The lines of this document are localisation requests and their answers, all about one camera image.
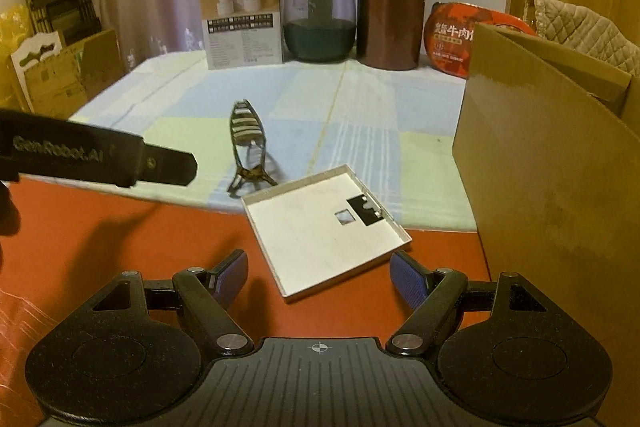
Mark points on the striped hair clip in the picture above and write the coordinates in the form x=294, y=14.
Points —
x=244, y=124

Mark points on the checked pastel bed sheet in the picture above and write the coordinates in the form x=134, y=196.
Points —
x=360, y=117

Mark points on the glass jar with green lid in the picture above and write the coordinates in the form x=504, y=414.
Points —
x=320, y=34

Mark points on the brown metal canister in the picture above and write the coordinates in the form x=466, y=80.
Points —
x=390, y=17

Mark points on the red mat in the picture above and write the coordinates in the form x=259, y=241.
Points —
x=150, y=247

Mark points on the beige quilted cover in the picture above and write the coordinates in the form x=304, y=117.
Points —
x=590, y=27

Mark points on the white product box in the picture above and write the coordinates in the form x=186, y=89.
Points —
x=242, y=32

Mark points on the yellow plastic bag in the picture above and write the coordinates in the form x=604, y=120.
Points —
x=12, y=37

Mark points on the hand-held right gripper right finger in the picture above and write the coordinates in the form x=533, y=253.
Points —
x=407, y=279

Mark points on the white shallow box lid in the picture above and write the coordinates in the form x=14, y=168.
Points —
x=300, y=237

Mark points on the brown cardboard carton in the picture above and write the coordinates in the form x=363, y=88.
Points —
x=55, y=82

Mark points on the cardboard box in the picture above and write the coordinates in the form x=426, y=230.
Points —
x=540, y=187

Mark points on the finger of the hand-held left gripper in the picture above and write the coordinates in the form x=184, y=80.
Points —
x=167, y=164

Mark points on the red instant meal bowl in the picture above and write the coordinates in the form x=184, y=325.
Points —
x=450, y=42

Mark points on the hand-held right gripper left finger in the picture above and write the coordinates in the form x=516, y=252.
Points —
x=231, y=277

